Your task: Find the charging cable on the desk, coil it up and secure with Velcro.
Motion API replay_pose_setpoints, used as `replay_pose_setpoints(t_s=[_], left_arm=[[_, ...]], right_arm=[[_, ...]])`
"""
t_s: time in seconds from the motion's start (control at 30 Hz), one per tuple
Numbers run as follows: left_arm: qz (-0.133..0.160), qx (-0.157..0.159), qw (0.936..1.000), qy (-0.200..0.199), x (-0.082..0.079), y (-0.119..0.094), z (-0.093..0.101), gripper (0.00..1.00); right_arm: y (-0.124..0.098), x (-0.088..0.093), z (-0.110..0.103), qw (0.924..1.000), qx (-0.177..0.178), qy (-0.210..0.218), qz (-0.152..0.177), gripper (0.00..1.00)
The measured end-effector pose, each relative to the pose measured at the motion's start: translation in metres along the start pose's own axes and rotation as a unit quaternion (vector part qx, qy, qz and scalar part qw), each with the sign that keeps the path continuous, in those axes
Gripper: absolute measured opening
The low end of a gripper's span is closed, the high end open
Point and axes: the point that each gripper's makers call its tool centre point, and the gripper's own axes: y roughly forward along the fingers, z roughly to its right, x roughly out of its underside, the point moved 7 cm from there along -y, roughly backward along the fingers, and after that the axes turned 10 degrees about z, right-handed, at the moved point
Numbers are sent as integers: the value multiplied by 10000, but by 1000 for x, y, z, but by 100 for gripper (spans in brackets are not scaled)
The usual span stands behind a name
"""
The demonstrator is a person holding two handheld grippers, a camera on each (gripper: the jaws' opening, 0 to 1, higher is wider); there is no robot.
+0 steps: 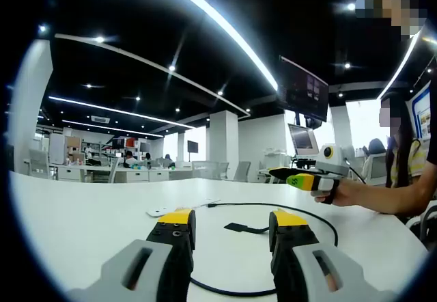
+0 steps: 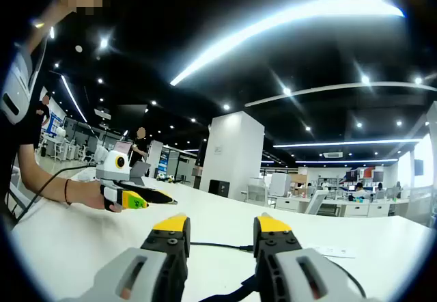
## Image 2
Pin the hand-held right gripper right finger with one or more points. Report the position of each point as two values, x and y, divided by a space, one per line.
290 274

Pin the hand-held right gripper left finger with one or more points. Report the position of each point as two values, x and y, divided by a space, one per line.
150 271

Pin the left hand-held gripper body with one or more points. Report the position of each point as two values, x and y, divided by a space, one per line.
114 163

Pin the white desk power strip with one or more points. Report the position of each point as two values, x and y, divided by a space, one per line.
333 251

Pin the white desk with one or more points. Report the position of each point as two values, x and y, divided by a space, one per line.
211 220

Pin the person's left hand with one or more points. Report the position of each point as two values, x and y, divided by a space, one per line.
87 196

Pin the light standing screen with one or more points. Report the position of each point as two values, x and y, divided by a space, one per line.
123 147

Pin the small white yellow toy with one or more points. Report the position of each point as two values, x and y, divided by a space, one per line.
171 178
160 177

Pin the grey laptop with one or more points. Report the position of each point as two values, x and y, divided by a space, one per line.
138 172

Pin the black wrist band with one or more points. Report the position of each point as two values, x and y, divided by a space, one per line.
67 192

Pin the black box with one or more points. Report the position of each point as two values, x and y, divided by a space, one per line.
218 186

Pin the white monitor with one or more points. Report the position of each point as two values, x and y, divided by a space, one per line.
315 201

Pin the row of white office desks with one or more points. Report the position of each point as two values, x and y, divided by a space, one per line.
341 208

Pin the white appliance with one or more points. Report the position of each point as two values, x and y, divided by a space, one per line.
280 186

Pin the white square pillar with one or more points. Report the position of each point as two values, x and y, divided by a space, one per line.
235 155

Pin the person's black shirt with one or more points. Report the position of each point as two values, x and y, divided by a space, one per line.
24 134

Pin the white chest-worn device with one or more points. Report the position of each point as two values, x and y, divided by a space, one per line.
13 90

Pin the thin ceiling light strips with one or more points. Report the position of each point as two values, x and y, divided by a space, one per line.
345 143

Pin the curved white ceiling trim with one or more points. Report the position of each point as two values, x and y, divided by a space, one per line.
341 89

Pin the long ceiling light strip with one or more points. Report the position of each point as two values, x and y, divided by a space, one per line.
273 25

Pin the blue wall display board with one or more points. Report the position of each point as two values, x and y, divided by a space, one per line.
52 124

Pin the black wall television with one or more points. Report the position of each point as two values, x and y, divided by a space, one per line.
418 167

